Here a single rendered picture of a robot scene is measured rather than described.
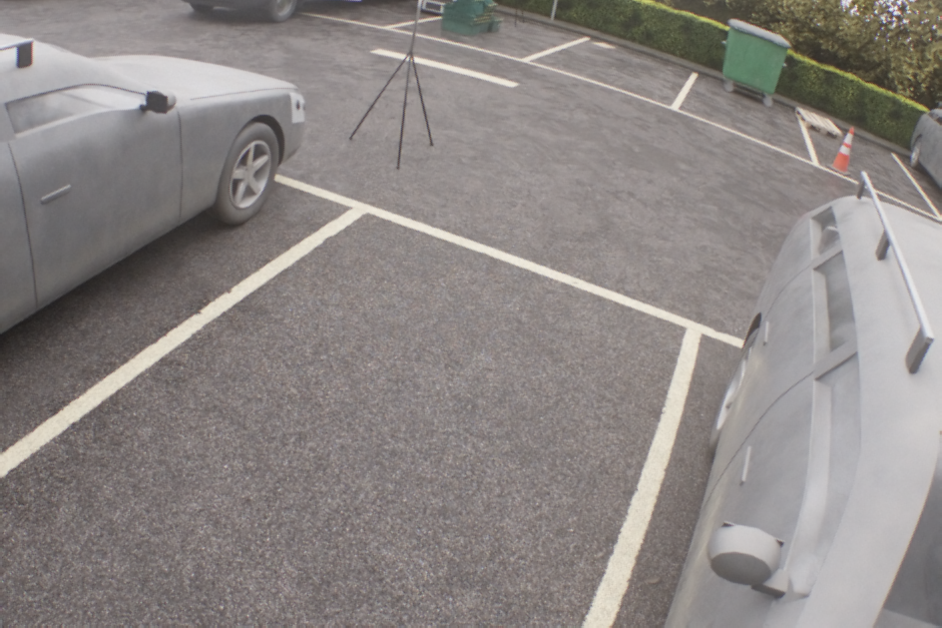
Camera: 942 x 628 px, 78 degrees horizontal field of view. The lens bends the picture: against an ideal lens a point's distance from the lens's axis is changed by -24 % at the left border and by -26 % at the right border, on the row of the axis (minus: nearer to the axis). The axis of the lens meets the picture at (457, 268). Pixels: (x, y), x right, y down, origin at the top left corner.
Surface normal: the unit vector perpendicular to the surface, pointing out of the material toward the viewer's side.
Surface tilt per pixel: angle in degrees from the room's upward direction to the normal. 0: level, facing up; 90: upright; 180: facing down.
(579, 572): 0
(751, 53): 94
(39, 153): 64
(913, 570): 30
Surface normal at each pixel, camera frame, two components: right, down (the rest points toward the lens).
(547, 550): 0.18, -0.87
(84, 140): 0.90, -0.09
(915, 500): -0.22, -0.69
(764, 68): -0.35, 0.46
